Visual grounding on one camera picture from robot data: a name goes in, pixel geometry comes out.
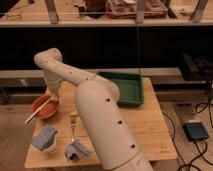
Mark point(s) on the crumpled blue grey cloth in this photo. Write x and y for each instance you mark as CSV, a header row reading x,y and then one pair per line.
x,y
76,150

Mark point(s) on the red bowl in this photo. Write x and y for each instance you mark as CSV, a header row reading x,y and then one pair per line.
x,y
48,110

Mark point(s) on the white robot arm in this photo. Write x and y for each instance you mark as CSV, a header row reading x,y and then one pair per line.
x,y
96,101

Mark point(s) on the metal spoon yellow handle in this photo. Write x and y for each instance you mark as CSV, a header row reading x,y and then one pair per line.
x,y
73,116

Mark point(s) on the black foot pedal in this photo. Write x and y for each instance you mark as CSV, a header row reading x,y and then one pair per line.
x,y
195,131

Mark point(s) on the green plastic tray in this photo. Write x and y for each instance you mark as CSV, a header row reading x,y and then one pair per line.
x,y
130,86

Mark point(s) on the long white handled brush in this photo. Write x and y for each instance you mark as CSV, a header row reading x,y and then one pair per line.
x,y
37,110

